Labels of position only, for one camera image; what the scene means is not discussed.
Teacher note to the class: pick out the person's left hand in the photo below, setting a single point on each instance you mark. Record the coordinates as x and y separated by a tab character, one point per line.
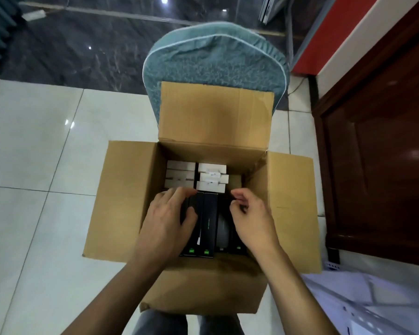
160	230

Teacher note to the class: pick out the person's right hand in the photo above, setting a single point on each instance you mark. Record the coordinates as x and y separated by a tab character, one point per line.
255	223

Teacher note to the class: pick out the row of slim black boxes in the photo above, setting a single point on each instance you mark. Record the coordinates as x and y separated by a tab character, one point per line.
209	219

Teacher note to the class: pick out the small printed brown carton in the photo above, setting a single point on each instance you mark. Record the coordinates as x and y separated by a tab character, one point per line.
119	198

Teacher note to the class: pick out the stack of slim white boxes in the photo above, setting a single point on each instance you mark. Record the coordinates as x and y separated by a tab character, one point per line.
211	176

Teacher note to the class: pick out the white metal shelving rack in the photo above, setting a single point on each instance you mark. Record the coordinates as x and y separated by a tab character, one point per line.
377	303

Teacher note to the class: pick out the person's left forearm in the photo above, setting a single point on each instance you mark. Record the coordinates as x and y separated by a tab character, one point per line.
115	303

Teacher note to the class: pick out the person's right forearm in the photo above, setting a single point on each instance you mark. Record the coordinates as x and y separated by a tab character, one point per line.
296	296

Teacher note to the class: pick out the person's grey trouser legs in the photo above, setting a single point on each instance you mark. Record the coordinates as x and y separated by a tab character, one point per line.
160	323

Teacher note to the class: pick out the dark wooden door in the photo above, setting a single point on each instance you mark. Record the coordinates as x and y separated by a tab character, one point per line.
384	150

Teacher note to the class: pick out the teal fabric chair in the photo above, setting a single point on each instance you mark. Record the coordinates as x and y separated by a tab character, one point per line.
209	59

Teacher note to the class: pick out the white power strip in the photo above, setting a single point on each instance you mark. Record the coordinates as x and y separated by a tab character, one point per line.
34	15

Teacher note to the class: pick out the blue pleated curtain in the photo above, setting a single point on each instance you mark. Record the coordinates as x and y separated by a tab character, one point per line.
0	31

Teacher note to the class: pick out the glass door with metal frame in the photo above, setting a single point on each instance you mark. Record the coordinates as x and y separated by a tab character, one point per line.
279	14

